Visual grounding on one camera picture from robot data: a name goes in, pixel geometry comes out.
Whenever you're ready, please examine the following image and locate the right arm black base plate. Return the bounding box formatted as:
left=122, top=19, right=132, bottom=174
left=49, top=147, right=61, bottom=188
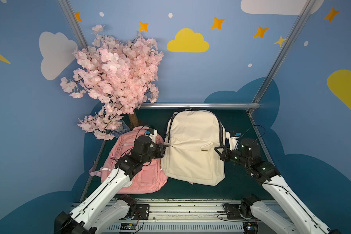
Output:
left=222, top=203, right=258, bottom=220

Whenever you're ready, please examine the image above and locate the beige and navy backpack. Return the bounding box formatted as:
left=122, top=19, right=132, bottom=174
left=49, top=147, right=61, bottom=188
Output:
left=161, top=110, right=226, bottom=186

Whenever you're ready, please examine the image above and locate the aluminium left corner post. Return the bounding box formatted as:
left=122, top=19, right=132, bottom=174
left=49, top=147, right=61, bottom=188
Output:
left=58, top=0, right=88, bottom=49

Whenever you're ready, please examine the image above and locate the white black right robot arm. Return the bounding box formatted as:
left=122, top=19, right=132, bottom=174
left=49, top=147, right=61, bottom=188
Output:
left=214, top=137, right=340, bottom=234

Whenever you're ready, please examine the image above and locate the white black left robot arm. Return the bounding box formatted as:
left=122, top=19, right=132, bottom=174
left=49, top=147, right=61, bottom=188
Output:
left=54, top=135, right=166, bottom=234

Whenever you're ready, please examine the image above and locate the pink artificial blossom tree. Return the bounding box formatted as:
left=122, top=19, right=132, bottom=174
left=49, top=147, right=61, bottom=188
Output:
left=60, top=24, right=164, bottom=140

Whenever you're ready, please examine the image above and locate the aluminium left side rail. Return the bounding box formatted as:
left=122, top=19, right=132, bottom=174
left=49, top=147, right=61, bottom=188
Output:
left=80, top=140, right=106, bottom=201

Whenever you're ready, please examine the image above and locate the pink backpack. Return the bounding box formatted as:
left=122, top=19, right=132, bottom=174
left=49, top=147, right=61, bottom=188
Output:
left=89, top=126, right=168, bottom=195

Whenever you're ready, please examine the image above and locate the aluminium corner post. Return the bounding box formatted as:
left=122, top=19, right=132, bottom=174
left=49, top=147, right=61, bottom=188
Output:
left=58, top=0, right=88, bottom=49
left=252, top=0, right=316, bottom=105

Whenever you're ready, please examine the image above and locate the green circuit board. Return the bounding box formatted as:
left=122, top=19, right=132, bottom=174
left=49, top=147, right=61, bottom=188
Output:
left=119, top=223, right=138, bottom=233
left=243, top=222, right=258, bottom=234

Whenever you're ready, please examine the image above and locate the aluminium back rail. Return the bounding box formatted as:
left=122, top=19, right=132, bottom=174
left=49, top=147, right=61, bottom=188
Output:
left=141, top=103, right=260, bottom=110

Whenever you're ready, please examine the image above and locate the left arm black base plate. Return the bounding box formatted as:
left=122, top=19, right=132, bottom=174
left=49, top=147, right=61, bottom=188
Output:
left=132, top=204, right=150, bottom=220

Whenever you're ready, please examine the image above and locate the left green circuit board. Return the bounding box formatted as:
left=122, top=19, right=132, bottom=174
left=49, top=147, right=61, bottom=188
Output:
left=119, top=223, right=138, bottom=233

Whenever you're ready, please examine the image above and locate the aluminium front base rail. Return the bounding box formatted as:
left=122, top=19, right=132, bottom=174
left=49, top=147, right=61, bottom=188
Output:
left=63, top=198, right=315, bottom=234

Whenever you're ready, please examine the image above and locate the right green circuit board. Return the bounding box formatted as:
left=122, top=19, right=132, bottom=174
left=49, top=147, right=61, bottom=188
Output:
left=243, top=222, right=258, bottom=234

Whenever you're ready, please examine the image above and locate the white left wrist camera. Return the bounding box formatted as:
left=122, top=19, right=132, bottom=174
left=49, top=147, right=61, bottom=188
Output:
left=145, top=128, right=158, bottom=144

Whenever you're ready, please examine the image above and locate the aluminium right corner post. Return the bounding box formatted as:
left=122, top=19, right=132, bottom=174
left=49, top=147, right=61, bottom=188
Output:
left=252, top=0, right=316, bottom=105

